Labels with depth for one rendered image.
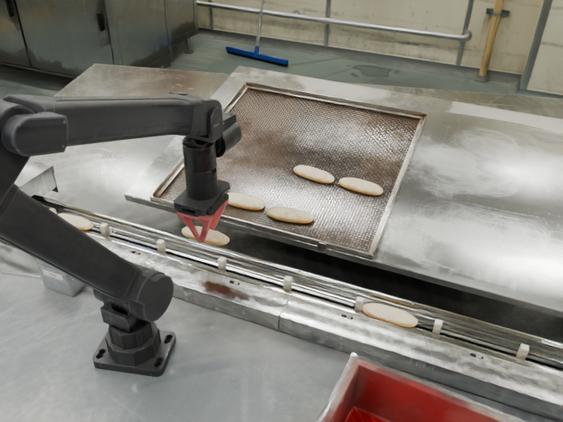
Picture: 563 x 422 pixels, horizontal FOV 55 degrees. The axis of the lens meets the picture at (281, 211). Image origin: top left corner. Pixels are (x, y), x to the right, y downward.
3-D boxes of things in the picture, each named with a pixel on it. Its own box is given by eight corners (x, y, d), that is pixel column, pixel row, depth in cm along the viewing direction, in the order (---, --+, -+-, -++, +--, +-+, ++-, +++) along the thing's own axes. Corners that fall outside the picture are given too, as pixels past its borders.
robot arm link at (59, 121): (-62, 142, 57) (12, 167, 53) (-62, 88, 55) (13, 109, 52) (178, 122, 95) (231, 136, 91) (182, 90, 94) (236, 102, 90)
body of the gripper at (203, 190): (231, 191, 103) (229, 156, 99) (204, 219, 95) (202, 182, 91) (201, 183, 105) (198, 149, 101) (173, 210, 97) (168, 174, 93)
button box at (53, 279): (44, 300, 108) (31, 257, 102) (71, 275, 114) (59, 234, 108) (78, 312, 106) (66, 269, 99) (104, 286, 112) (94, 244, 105)
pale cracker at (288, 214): (265, 218, 114) (264, 214, 113) (270, 206, 116) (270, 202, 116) (311, 226, 111) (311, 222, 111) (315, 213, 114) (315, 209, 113)
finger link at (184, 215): (228, 231, 106) (226, 191, 100) (210, 253, 100) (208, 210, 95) (197, 223, 108) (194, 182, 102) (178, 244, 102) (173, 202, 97)
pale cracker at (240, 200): (218, 203, 118) (218, 198, 117) (225, 192, 120) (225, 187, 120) (260, 213, 115) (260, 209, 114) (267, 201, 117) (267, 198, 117)
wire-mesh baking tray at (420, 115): (150, 201, 120) (149, 196, 119) (246, 85, 152) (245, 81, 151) (372, 260, 104) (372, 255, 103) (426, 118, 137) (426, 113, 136)
